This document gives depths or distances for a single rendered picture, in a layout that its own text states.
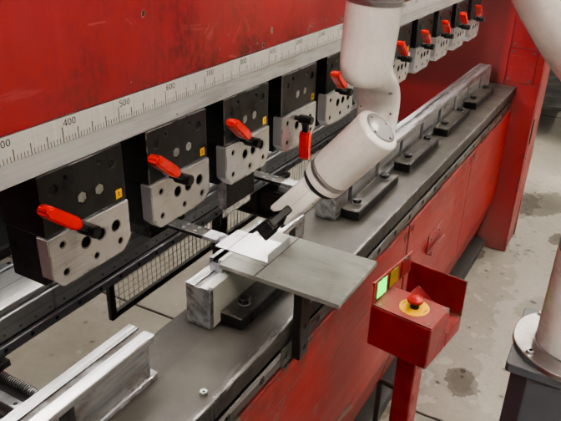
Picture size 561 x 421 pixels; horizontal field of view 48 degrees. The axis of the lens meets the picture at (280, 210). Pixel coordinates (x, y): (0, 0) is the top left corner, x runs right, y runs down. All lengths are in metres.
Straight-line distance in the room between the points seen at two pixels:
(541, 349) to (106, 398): 0.71
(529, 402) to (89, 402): 0.70
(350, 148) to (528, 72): 2.21
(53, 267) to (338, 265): 0.60
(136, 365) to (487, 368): 1.82
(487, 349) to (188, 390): 1.83
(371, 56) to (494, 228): 2.55
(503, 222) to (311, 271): 2.32
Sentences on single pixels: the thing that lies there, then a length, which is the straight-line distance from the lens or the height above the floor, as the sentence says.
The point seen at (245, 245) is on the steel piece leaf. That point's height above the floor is 1.00.
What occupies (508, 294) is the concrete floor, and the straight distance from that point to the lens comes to 3.20.
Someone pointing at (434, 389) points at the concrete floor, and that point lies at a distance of 2.55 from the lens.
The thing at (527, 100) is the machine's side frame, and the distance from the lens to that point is 3.26.
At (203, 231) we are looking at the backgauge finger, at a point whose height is 1.00.
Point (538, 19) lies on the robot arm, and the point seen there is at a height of 1.52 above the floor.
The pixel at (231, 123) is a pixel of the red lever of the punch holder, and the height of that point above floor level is 1.31.
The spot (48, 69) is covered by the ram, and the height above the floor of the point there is 1.46.
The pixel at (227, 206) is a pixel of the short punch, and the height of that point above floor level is 1.11.
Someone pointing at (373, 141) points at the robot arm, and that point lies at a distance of 1.06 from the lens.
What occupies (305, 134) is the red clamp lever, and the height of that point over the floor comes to 1.21.
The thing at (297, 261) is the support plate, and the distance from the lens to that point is 1.28.
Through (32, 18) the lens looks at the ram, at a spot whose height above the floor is 1.52.
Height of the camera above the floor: 1.66
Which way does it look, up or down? 26 degrees down
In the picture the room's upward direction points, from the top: 2 degrees clockwise
